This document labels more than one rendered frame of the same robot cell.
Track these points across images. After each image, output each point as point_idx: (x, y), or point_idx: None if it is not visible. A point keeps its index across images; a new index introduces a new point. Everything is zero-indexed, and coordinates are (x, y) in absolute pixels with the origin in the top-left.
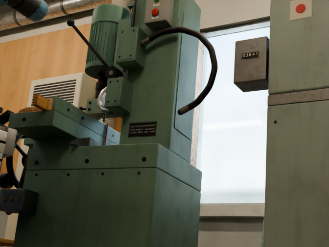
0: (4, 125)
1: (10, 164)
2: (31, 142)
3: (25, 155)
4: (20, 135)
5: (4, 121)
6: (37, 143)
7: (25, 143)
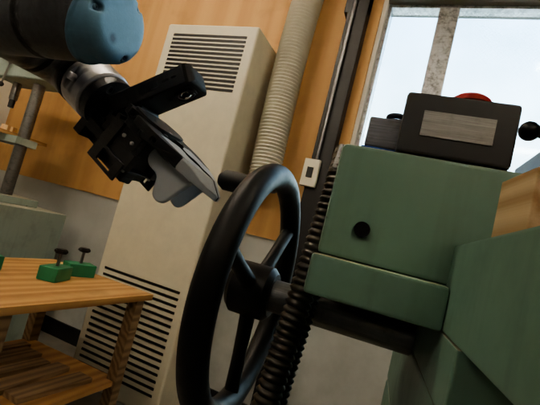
0: (161, 120)
1: (202, 364)
2: (360, 300)
3: (251, 280)
4: (256, 205)
5: (161, 106)
6: (502, 397)
7: (316, 292)
